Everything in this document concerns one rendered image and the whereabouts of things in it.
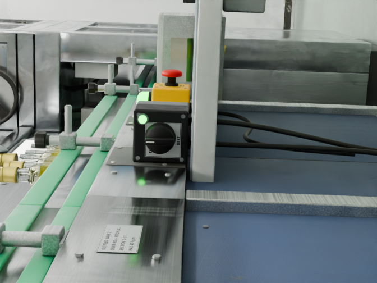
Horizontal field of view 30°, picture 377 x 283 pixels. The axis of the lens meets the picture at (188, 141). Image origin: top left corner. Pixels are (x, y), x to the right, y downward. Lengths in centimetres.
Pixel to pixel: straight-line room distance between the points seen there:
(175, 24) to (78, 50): 91
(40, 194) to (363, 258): 42
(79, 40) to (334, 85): 95
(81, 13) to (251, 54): 295
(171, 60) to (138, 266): 117
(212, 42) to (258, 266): 35
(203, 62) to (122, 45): 165
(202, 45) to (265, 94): 167
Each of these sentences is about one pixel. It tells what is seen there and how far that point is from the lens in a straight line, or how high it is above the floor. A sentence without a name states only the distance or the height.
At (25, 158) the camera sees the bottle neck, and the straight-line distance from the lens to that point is 166.
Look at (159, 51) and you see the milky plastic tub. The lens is 178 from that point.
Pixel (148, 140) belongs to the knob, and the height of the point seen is 81.
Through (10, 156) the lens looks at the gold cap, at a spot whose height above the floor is 116.
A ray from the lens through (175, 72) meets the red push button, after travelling 131.
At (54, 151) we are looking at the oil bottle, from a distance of 164.
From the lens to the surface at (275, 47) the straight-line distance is 261.
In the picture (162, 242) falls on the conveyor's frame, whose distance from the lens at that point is 73.
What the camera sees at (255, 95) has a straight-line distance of 263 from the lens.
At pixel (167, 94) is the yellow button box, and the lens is 130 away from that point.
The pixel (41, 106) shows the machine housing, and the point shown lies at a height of 131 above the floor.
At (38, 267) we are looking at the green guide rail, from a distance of 72.
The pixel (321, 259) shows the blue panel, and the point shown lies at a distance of 77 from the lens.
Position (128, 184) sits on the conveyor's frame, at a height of 83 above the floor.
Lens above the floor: 75
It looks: level
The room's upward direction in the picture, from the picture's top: 88 degrees counter-clockwise
